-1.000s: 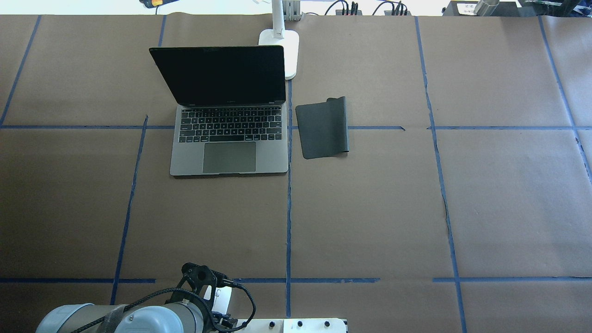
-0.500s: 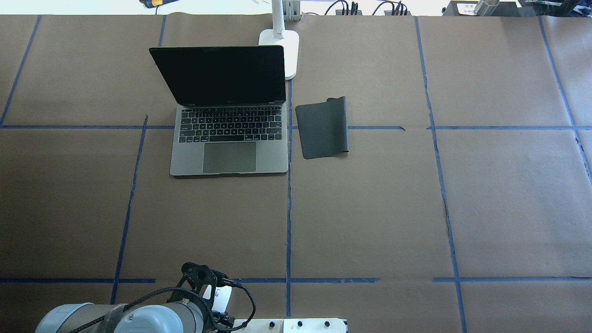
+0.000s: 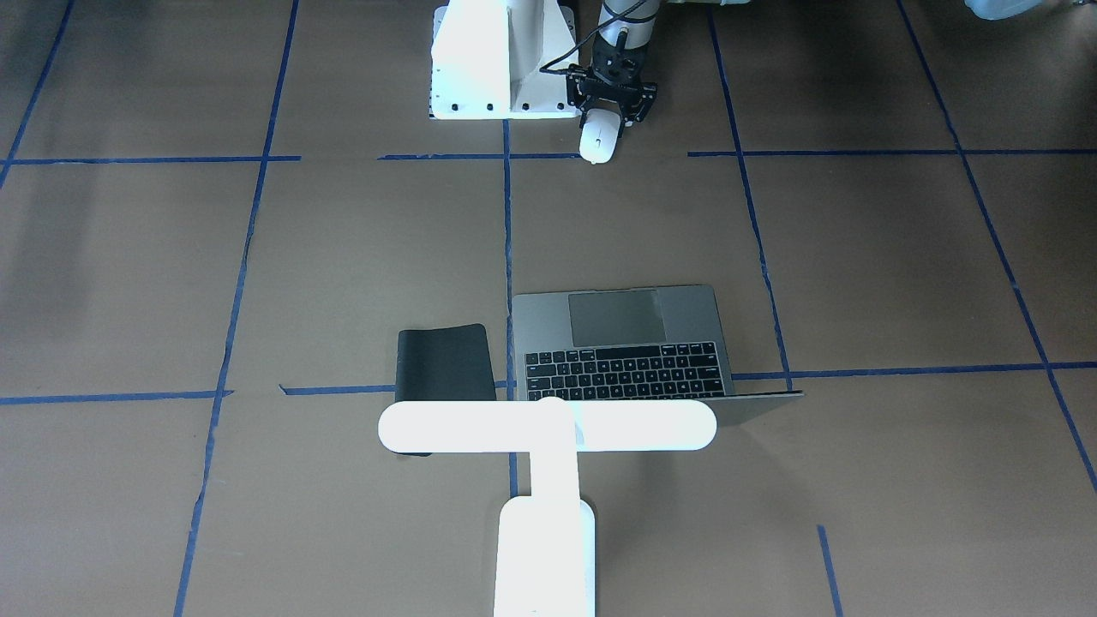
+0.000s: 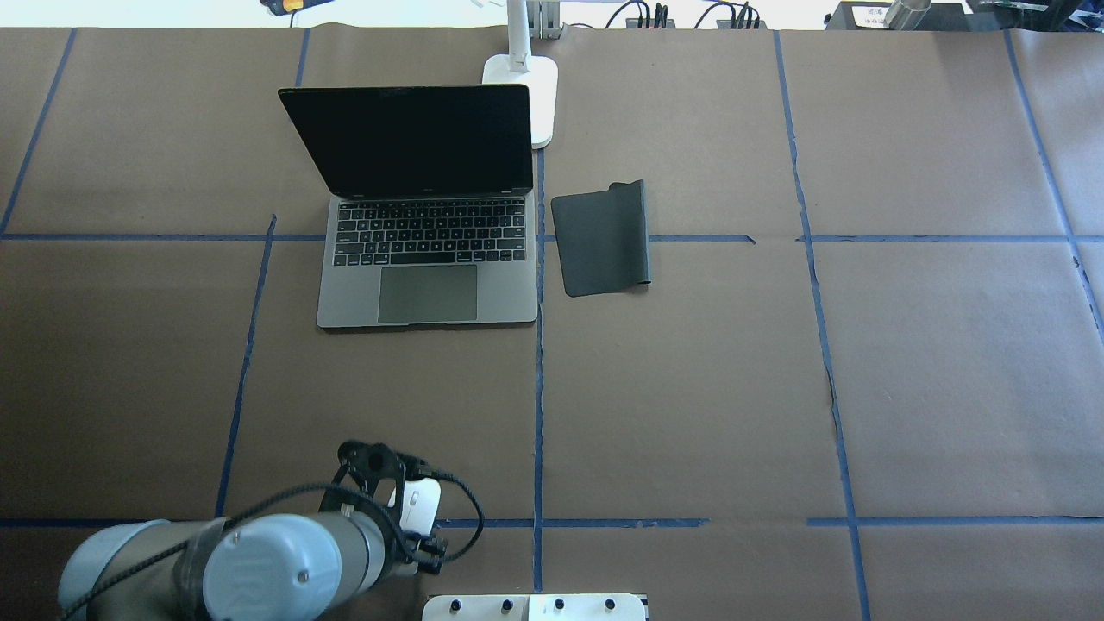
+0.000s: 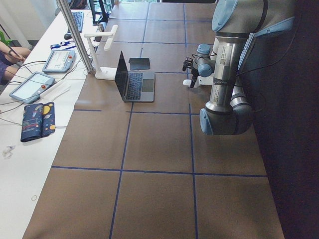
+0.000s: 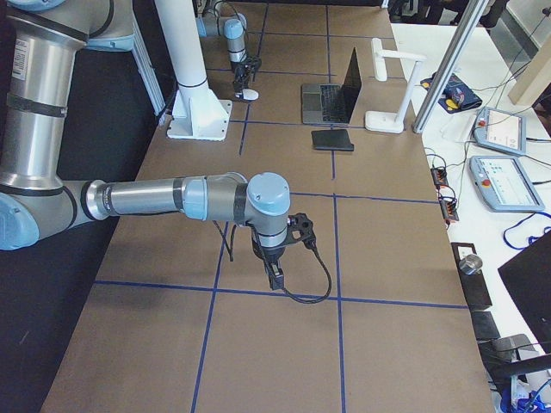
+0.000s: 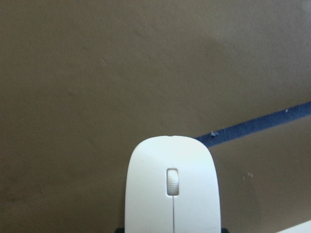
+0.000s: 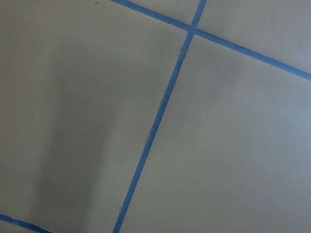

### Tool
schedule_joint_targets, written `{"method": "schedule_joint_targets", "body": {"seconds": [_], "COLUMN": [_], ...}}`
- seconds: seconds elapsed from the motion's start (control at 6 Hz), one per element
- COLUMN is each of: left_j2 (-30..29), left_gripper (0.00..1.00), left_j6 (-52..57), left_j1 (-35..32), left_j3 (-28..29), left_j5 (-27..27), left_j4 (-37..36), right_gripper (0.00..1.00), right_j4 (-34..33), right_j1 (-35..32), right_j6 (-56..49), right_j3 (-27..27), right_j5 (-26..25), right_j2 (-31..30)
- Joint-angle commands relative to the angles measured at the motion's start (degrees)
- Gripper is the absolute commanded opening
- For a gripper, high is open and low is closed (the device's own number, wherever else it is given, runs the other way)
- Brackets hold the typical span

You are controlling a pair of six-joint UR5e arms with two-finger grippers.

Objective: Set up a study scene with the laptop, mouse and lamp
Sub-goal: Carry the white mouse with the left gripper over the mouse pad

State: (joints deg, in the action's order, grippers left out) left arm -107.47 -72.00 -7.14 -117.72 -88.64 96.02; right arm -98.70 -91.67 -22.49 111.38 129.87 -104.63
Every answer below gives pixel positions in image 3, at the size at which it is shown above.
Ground black mouse pad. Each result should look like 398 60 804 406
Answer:
394 323 497 403

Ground white desk lamp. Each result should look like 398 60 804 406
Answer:
377 396 717 616

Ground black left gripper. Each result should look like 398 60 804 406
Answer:
566 40 657 130

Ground white computer mouse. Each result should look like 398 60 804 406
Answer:
578 108 620 165

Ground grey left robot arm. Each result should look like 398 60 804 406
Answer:
565 1 661 130

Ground grey laptop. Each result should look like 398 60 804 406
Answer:
511 285 803 426

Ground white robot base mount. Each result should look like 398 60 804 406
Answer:
429 1 579 121

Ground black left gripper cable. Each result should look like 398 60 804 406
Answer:
538 0 652 80

